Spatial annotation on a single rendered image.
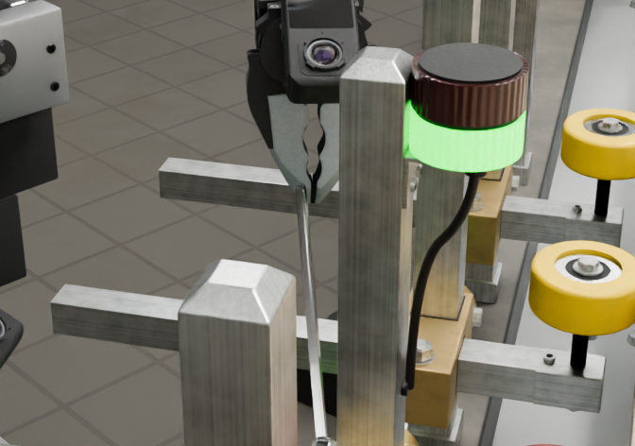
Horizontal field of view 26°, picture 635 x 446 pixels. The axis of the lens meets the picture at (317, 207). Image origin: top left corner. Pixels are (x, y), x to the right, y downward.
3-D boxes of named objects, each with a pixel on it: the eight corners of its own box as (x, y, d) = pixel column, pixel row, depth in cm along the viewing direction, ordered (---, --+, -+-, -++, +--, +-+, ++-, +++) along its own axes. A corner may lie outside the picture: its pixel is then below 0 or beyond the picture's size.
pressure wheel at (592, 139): (597, 267, 120) (609, 147, 114) (535, 231, 125) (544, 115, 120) (661, 242, 123) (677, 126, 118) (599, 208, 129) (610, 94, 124)
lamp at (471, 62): (390, 425, 79) (401, 76, 69) (409, 370, 84) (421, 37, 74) (492, 440, 78) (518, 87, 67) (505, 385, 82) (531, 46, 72)
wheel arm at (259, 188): (159, 206, 133) (157, 166, 131) (171, 191, 136) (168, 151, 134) (618, 262, 123) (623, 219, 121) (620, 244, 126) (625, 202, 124)
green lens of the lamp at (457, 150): (399, 164, 71) (400, 126, 70) (420, 118, 76) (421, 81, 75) (515, 178, 70) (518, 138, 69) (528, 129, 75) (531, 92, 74)
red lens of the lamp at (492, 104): (400, 120, 70) (402, 79, 69) (421, 77, 75) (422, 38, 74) (519, 132, 68) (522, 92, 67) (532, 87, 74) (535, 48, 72)
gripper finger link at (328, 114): (347, 170, 103) (349, 55, 98) (357, 208, 97) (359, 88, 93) (305, 172, 102) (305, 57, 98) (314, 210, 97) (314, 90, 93)
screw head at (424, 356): (403, 364, 100) (403, 350, 99) (408, 348, 102) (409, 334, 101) (432, 368, 100) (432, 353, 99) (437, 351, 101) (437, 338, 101)
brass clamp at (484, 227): (432, 259, 124) (434, 210, 122) (455, 193, 136) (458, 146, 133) (500, 267, 123) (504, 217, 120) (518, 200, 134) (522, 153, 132)
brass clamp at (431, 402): (373, 419, 102) (374, 363, 100) (407, 324, 114) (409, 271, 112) (455, 432, 101) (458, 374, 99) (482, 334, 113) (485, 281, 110)
